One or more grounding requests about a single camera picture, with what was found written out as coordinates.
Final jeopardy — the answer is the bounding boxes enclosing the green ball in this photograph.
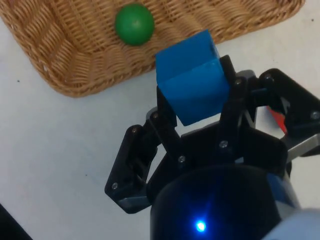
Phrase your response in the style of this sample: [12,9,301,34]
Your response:
[114,3,156,47]

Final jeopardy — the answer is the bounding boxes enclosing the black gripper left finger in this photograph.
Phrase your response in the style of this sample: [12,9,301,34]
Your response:
[104,84,196,215]

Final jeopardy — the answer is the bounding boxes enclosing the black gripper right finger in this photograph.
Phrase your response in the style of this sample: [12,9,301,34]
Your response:
[216,54,320,161]

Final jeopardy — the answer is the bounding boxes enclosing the blue cube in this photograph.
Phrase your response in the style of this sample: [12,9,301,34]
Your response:
[155,29,231,127]

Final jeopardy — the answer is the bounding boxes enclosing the wicker basket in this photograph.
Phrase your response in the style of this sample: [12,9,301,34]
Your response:
[0,0,307,99]

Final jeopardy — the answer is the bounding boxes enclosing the red cube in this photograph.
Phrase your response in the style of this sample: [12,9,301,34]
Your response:
[265,104,289,134]

